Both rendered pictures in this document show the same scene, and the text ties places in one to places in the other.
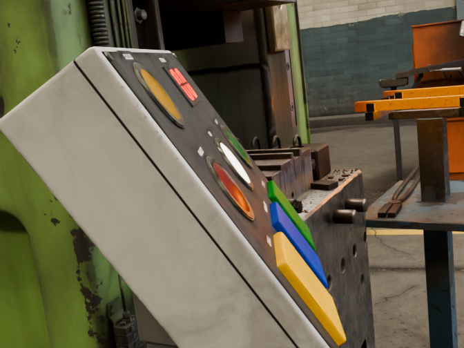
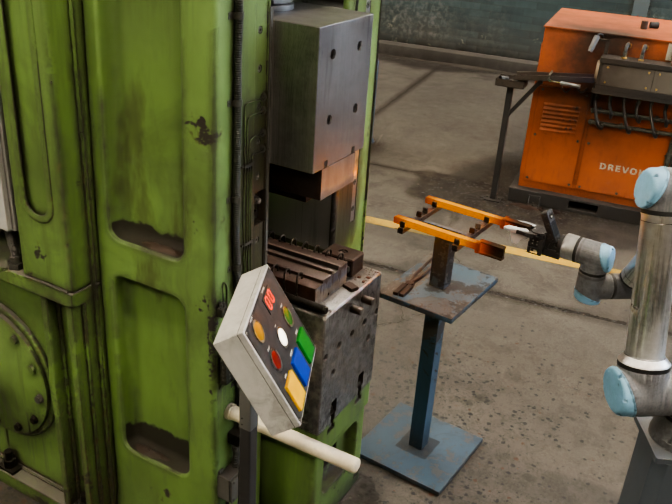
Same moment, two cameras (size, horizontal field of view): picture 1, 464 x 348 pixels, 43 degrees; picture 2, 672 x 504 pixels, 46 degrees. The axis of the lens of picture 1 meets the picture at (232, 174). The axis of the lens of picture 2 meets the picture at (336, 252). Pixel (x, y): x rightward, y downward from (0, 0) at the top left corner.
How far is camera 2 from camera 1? 148 cm
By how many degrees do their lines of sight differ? 15
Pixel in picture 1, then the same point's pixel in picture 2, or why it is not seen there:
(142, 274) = (245, 386)
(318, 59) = not seen: outside the picture
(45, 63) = (209, 245)
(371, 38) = not seen: outside the picture
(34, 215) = (190, 303)
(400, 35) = not seen: outside the picture
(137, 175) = (249, 363)
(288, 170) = (327, 281)
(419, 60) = (544, 63)
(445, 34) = (576, 43)
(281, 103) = (343, 210)
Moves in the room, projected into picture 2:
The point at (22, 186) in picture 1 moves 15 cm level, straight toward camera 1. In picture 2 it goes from (186, 289) to (194, 316)
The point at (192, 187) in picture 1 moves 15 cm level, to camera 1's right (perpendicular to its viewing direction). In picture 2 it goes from (263, 369) to (329, 373)
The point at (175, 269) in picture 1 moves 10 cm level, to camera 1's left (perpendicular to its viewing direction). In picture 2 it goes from (254, 387) to (211, 384)
